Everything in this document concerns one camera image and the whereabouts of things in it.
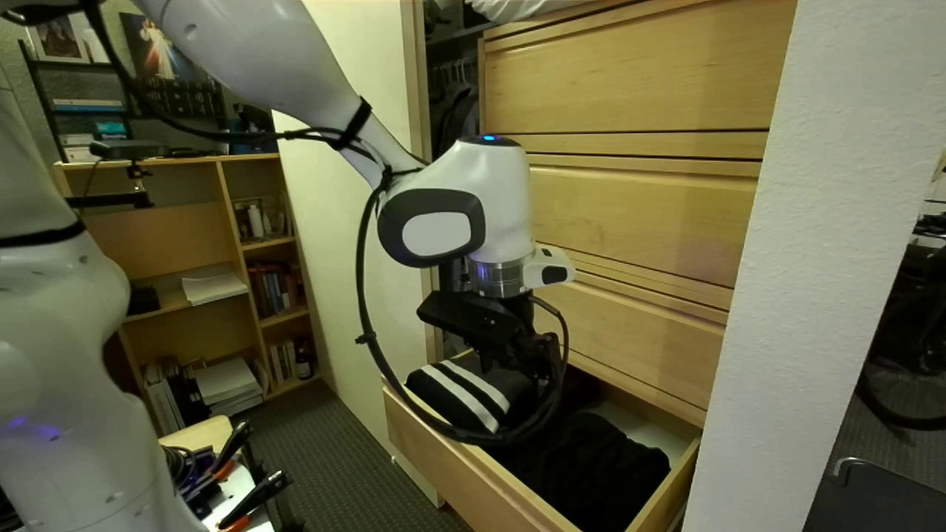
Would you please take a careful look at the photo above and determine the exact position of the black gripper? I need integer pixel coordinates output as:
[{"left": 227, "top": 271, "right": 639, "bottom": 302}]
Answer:
[{"left": 416, "top": 289, "right": 561, "bottom": 392}]

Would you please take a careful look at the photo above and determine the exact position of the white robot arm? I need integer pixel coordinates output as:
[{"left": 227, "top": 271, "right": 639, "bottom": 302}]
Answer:
[{"left": 0, "top": 0, "right": 574, "bottom": 532}]

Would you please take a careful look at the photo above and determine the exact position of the wooden bookshelf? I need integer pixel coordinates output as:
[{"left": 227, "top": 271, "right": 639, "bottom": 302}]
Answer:
[{"left": 55, "top": 154, "right": 321, "bottom": 434}]

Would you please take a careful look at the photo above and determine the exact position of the black folded garment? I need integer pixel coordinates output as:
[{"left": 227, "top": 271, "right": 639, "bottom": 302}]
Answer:
[{"left": 487, "top": 373, "right": 672, "bottom": 532}]

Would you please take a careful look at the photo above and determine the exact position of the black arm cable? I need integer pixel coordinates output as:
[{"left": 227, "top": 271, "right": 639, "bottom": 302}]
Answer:
[{"left": 83, "top": 0, "right": 574, "bottom": 449}]

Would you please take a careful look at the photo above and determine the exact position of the wooden drawer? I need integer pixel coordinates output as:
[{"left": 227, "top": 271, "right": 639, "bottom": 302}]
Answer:
[
  {"left": 384, "top": 352, "right": 700, "bottom": 532},
  {"left": 483, "top": 0, "right": 796, "bottom": 159},
  {"left": 543, "top": 285, "right": 721, "bottom": 425},
  {"left": 530, "top": 157, "right": 755, "bottom": 286}
]

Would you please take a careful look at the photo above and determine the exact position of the black white striped garment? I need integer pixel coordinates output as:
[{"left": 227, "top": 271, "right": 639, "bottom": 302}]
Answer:
[{"left": 409, "top": 358, "right": 534, "bottom": 434}]

